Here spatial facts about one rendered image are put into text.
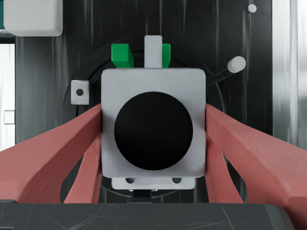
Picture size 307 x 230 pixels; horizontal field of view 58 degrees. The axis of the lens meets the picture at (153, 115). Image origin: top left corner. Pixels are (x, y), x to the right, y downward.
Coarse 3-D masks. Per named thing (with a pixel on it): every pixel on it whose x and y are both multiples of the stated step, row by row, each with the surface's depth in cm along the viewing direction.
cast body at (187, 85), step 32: (160, 64) 15; (128, 96) 11; (160, 96) 10; (192, 96) 11; (128, 128) 10; (160, 128) 10; (192, 128) 10; (128, 160) 10; (160, 160) 10; (192, 160) 11
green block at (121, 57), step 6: (114, 48) 19; (120, 48) 19; (126, 48) 19; (114, 54) 19; (120, 54) 19; (126, 54) 19; (114, 60) 19; (120, 60) 19; (126, 60) 19; (132, 60) 22; (120, 66) 21; (126, 66) 21; (132, 66) 22
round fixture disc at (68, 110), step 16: (176, 48) 24; (96, 64) 24; (112, 64) 24; (176, 64) 24; (192, 64) 24; (96, 80) 24; (64, 96) 24; (96, 96) 24; (208, 96) 24; (64, 112) 24; (80, 112) 24; (224, 112) 24; (80, 160) 24; (112, 192) 24; (128, 192) 24; (160, 192) 24
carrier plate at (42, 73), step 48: (96, 0) 26; (144, 0) 26; (192, 0) 26; (240, 0) 26; (48, 48) 26; (96, 48) 26; (192, 48) 26; (240, 48) 26; (48, 96) 26; (240, 96) 26; (192, 192) 26; (240, 192) 26
